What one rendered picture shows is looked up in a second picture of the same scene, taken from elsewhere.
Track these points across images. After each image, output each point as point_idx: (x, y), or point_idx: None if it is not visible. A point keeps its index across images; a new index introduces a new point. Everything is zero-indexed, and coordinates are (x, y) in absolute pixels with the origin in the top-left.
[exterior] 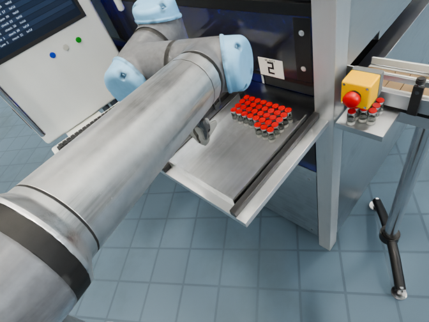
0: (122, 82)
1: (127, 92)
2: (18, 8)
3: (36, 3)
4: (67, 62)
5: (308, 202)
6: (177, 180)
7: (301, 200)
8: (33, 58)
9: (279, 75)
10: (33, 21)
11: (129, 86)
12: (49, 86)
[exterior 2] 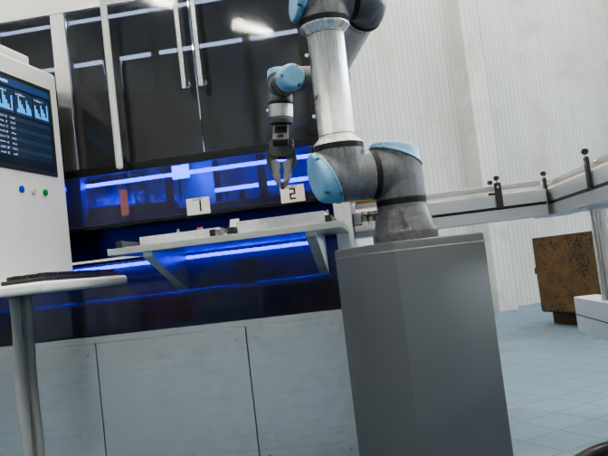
0: (296, 68)
1: (295, 75)
2: (16, 132)
3: (29, 138)
4: (29, 206)
5: (340, 380)
6: (253, 231)
7: (330, 384)
8: (6, 179)
9: (300, 197)
10: (22, 149)
11: (299, 71)
12: (4, 217)
